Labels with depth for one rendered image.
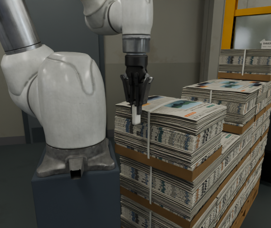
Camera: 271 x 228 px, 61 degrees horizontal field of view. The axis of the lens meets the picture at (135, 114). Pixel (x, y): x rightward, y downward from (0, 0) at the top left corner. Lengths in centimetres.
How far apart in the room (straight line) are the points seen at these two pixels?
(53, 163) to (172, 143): 43
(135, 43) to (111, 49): 259
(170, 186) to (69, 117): 56
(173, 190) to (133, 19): 64
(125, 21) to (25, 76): 32
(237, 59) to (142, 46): 129
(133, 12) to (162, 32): 276
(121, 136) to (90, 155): 43
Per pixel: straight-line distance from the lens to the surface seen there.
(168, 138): 84
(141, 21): 72
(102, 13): 81
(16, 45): 70
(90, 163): 57
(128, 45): 73
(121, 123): 97
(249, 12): 251
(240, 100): 133
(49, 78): 54
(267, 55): 189
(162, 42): 346
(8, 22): 70
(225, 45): 253
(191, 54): 364
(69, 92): 52
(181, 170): 85
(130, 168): 106
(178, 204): 97
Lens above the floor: 128
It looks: 16 degrees down
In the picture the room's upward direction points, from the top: straight up
